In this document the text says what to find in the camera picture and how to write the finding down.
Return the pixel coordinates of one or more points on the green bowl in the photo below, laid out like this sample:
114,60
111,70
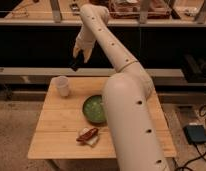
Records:
93,109

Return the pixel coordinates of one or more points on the black eraser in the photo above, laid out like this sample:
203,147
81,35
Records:
77,62

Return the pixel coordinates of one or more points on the wooden table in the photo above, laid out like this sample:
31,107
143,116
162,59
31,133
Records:
60,121

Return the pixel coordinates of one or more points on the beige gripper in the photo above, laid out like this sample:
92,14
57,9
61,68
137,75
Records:
85,40

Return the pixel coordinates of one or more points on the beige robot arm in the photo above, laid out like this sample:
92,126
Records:
124,95

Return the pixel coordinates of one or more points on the red stapler on sponge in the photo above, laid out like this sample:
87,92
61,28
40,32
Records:
88,136

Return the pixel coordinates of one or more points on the white ceramic cup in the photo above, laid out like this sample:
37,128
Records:
62,85

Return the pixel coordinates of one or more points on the black foot pedal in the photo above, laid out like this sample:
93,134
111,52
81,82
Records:
195,134

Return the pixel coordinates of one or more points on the tray on shelf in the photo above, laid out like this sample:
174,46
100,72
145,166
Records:
158,9

